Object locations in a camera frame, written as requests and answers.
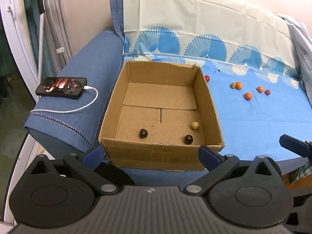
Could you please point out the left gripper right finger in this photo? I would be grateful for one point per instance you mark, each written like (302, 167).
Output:
(219, 168)

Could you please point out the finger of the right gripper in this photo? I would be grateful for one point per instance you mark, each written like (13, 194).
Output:
(294, 145)

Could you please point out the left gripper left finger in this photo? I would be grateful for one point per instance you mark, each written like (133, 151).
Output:
(82, 167)

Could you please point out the red round fruit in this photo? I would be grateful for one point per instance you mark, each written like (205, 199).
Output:
(267, 92)

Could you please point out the orange kumquat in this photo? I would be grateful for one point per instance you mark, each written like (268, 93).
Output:
(248, 96)
(260, 89)

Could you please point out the orange kumquat front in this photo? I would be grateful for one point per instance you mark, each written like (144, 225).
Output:
(248, 96)

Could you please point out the yellow-green round fruit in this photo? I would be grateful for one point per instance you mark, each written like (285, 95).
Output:
(233, 85)

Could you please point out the orange fruit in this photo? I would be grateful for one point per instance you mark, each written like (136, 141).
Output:
(238, 85)

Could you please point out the dark purple grape right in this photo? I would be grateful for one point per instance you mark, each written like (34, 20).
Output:
(188, 139)

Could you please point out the dark purple grape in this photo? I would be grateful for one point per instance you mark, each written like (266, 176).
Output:
(188, 139)
(143, 133)

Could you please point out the yellow-green small fruit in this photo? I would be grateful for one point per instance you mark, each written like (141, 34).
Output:
(194, 125)

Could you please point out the dark purple grape left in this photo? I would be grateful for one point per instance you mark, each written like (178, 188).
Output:
(143, 133)

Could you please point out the brown cardboard box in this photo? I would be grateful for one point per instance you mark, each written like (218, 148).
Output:
(164, 99)

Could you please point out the black smartphone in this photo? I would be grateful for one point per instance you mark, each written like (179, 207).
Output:
(61, 87)

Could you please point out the grey white blanket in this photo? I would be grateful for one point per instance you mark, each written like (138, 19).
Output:
(302, 41)

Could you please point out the blue white patterned sheet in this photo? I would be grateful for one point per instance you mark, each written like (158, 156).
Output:
(231, 41)

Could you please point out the grey curtain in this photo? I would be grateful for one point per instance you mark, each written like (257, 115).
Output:
(57, 51)

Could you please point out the white door frame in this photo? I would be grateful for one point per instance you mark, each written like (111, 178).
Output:
(16, 29)

